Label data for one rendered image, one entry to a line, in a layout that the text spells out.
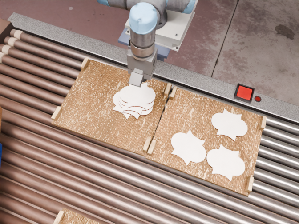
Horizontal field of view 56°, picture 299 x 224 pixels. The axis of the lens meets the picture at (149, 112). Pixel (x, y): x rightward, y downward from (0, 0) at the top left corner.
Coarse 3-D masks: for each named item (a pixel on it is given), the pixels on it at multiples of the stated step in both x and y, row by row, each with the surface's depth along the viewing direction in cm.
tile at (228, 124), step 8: (224, 112) 117; (216, 120) 115; (224, 120) 115; (232, 120) 116; (240, 120) 116; (216, 128) 114; (224, 128) 114; (232, 128) 114; (240, 128) 114; (232, 136) 112; (240, 136) 113
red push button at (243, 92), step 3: (240, 87) 125; (243, 87) 125; (240, 90) 124; (243, 90) 124; (246, 90) 124; (249, 90) 124; (237, 93) 123; (240, 93) 123; (243, 93) 124; (246, 93) 124; (249, 93) 124; (240, 96) 123; (243, 96) 123; (246, 96) 123; (249, 96) 123; (246, 99) 122; (249, 99) 122
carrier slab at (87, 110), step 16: (96, 64) 127; (80, 80) 123; (96, 80) 123; (112, 80) 123; (128, 80) 124; (80, 96) 119; (96, 96) 120; (112, 96) 120; (160, 96) 121; (64, 112) 116; (80, 112) 116; (96, 112) 116; (112, 112) 116; (160, 112) 117; (64, 128) 114; (80, 128) 113; (96, 128) 113; (112, 128) 113; (128, 128) 113; (144, 128) 114; (112, 144) 110; (128, 144) 110
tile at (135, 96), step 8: (128, 88) 118; (136, 88) 118; (144, 88) 118; (120, 96) 116; (128, 96) 116; (136, 96) 116; (144, 96) 116; (152, 96) 117; (128, 104) 114; (136, 104) 115; (144, 104) 115
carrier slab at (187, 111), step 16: (176, 96) 121; (192, 96) 121; (176, 112) 117; (192, 112) 118; (208, 112) 118; (240, 112) 118; (160, 128) 114; (176, 128) 114; (192, 128) 114; (208, 128) 114; (256, 128) 115; (160, 144) 111; (208, 144) 111; (224, 144) 112; (240, 144) 112; (256, 144) 112; (160, 160) 108; (176, 160) 108; (208, 176) 106; (240, 176) 106; (240, 192) 103
